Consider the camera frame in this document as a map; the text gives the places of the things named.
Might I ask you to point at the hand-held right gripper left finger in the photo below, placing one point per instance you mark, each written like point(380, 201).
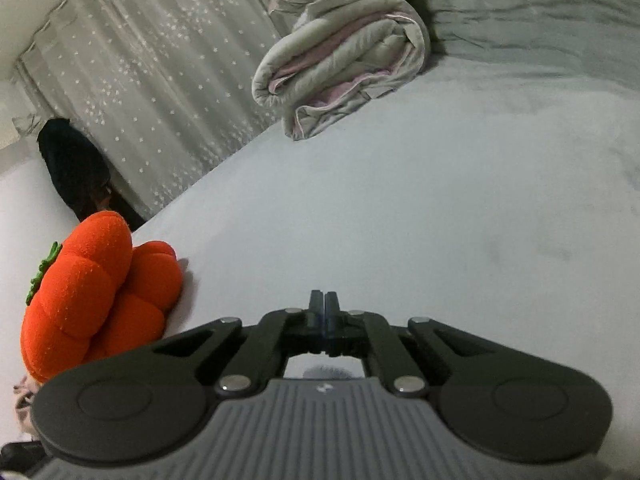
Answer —
point(316, 320)

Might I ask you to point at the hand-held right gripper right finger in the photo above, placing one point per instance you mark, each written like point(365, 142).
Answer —
point(332, 320)

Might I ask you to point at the orange pumpkin plush pillow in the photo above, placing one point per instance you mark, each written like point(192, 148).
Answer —
point(90, 280)

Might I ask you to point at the folded grey pink quilt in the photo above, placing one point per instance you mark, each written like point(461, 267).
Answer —
point(340, 50)

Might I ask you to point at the grey dotted curtain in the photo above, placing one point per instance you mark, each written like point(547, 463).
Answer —
point(150, 60)

